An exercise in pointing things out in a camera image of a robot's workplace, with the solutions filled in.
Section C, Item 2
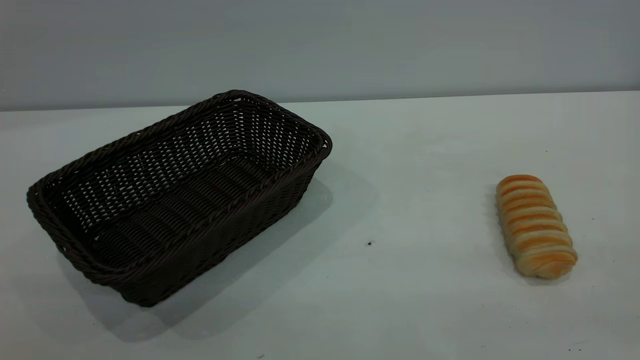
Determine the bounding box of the black woven wicker basket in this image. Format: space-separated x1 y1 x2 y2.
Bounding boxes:
26 89 333 308

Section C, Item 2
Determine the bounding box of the striped orange bread roll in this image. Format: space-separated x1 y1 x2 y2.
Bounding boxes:
495 174 579 280

